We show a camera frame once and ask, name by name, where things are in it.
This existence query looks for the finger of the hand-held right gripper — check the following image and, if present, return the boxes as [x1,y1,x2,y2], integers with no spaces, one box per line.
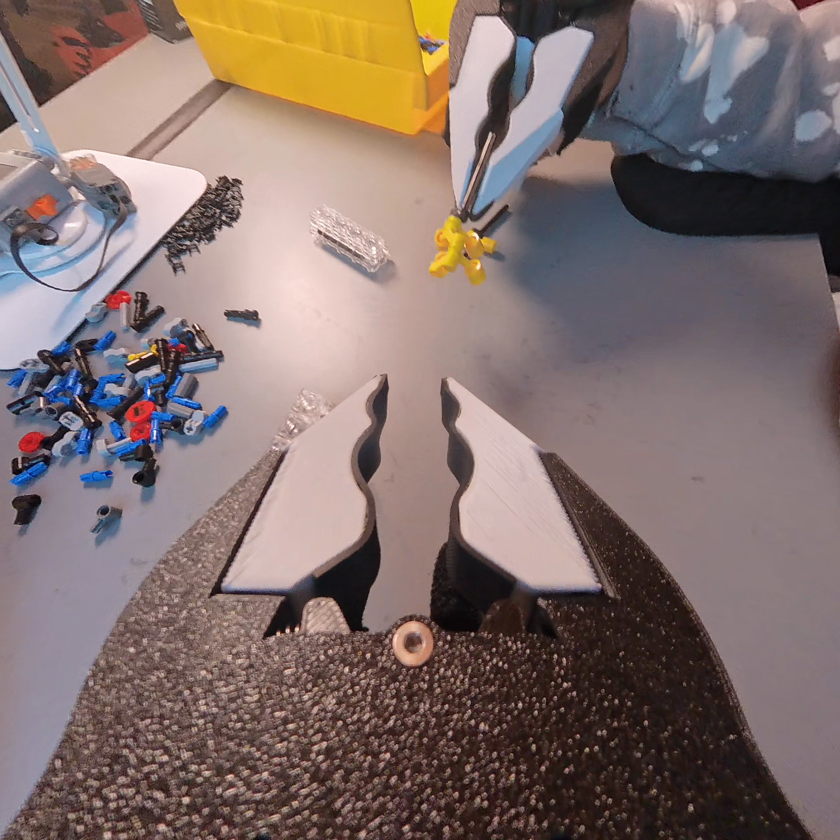
[471,28,596,221]
[448,14,519,222]

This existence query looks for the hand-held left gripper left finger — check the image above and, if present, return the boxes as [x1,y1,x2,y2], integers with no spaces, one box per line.
[222,374,389,632]

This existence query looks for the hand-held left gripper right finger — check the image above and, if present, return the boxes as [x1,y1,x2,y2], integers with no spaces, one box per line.
[432,377,603,632]

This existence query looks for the grey desk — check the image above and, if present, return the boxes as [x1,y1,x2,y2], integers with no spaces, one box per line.
[0,33,831,821]

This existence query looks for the clear cylinder block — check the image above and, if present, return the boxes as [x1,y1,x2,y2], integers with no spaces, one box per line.
[310,205,391,273]
[274,390,334,454]

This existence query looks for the yellow plastic bin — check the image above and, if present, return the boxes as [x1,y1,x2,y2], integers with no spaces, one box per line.
[174,0,460,135]

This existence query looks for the pile of mixed small bricks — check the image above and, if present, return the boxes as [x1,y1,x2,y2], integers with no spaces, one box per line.
[5,289,229,526]

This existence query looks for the pile of black pins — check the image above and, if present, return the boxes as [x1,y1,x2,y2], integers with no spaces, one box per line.
[161,175,245,275]

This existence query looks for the black toy engine box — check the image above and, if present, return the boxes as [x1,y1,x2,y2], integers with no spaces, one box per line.
[138,0,191,43]

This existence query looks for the white book stand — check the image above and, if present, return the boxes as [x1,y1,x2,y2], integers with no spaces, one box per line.
[0,33,209,371]

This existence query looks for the grey toy motor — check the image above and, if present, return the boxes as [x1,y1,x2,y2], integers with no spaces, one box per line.
[59,157,137,217]

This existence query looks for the grey battery box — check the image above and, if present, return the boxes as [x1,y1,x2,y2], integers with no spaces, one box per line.
[0,150,67,253]

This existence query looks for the black motor cable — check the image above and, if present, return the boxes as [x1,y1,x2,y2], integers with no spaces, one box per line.
[10,197,126,293]

